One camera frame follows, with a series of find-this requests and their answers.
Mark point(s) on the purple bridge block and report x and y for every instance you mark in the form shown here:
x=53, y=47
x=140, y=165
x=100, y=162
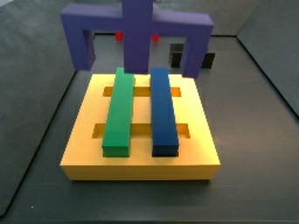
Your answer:
x=139, y=21

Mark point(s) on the yellow slotted board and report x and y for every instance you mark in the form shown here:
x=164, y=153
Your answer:
x=196, y=162

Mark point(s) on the blue bar block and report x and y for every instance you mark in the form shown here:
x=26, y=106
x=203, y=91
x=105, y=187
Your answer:
x=164, y=132

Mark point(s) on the green bar block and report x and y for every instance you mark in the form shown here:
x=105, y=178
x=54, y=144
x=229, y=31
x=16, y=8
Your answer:
x=116, y=139

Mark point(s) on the red bridge block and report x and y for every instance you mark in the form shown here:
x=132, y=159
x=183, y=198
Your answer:
x=119, y=36

